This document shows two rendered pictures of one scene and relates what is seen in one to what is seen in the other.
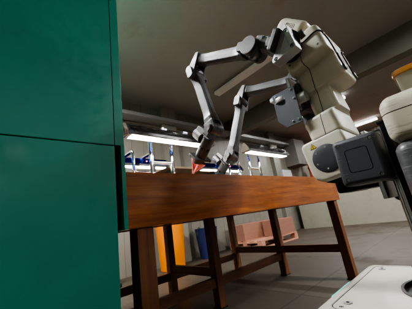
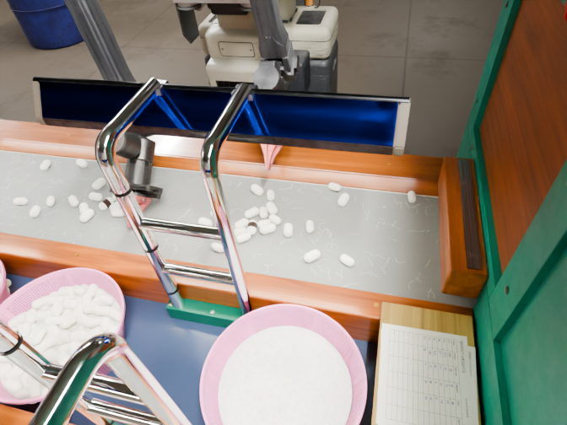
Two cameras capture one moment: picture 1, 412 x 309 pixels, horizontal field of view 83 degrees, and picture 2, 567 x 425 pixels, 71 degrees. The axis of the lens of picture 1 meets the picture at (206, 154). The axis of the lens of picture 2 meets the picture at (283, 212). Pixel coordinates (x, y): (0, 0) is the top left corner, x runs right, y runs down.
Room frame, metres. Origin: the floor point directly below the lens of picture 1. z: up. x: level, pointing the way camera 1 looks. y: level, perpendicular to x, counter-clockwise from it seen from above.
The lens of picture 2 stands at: (1.48, 0.73, 1.41)
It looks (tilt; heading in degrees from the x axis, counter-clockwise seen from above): 46 degrees down; 242
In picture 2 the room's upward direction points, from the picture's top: 6 degrees counter-clockwise
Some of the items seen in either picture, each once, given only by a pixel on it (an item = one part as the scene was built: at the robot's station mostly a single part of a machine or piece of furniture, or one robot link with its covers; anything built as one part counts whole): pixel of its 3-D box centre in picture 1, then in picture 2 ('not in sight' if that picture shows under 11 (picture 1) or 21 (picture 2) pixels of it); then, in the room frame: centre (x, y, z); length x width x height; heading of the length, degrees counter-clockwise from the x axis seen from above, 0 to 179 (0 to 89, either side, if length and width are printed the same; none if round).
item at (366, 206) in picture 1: (353, 205); not in sight; (6.00, -3.37, 0.41); 2.41 x 0.77 x 0.82; 43
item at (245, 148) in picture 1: (267, 150); not in sight; (1.98, -0.53, 1.08); 0.62 x 0.08 x 0.07; 134
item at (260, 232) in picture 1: (263, 232); not in sight; (4.74, -0.85, 0.21); 1.13 x 0.78 x 0.41; 133
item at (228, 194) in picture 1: (267, 193); (133, 167); (1.41, -0.33, 0.67); 1.81 x 0.12 x 0.19; 134
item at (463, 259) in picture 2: not in sight; (459, 219); (0.96, 0.45, 0.83); 0.30 x 0.06 x 0.07; 44
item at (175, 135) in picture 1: (173, 136); (206, 106); (1.31, 0.17, 1.08); 0.62 x 0.08 x 0.07; 134
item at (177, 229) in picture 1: (170, 244); not in sight; (3.54, 0.69, 0.32); 0.42 x 0.41 x 0.64; 43
